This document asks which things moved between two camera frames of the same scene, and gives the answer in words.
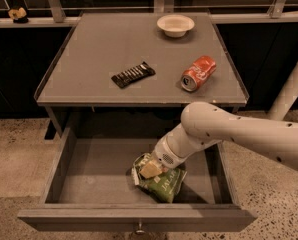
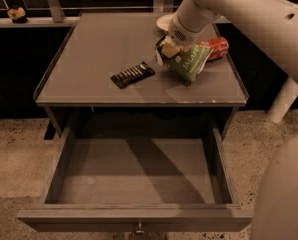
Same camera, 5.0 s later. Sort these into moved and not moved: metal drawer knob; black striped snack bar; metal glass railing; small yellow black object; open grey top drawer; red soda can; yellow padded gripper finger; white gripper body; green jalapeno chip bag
Moved: red soda can; white gripper body; green jalapeno chip bag; yellow padded gripper finger
Not moved: small yellow black object; black striped snack bar; metal drawer knob; open grey top drawer; metal glass railing
